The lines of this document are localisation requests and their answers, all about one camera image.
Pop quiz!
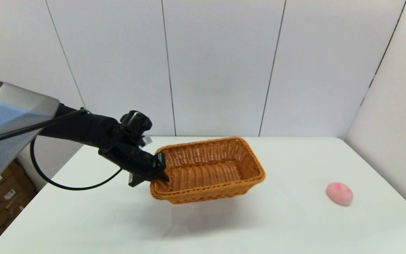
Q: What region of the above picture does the pink peach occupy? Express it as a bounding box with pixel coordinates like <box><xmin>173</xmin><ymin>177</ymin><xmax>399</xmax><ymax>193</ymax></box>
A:
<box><xmin>326</xmin><ymin>182</ymin><xmax>353</xmax><ymax>206</ymax></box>

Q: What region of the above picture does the silver robot shoulder cover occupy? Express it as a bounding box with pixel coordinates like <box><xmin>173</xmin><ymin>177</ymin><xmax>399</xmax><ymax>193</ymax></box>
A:
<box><xmin>0</xmin><ymin>80</ymin><xmax>60</xmax><ymax>198</ymax></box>

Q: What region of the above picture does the orange woven wicker basket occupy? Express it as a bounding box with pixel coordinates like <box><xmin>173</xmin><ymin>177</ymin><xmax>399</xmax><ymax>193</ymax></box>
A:
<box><xmin>150</xmin><ymin>137</ymin><xmax>266</xmax><ymax>205</ymax></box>

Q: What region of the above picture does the brown cardboard box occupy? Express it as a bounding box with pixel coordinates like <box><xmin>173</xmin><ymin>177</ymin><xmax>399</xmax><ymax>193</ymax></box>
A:
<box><xmin>0</xmin><ymin>194</ymin><xmax>37</xmax><ymax>235</ymax></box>
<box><xmin>0</xmin><ymin>173</ymin><xmax>34</xmax><ymax>216</ymax></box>
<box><xmin>0</xmin><ymin>161</ymin><xmax>25</xmax><ymax>191</ymax></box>

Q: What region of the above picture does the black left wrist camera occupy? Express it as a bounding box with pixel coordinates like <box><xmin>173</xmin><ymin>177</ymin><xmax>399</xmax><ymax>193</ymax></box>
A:
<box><xmin>120</xmin><ymin>110</ymin><xmax>153</xmax><ymax>147</ymax></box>

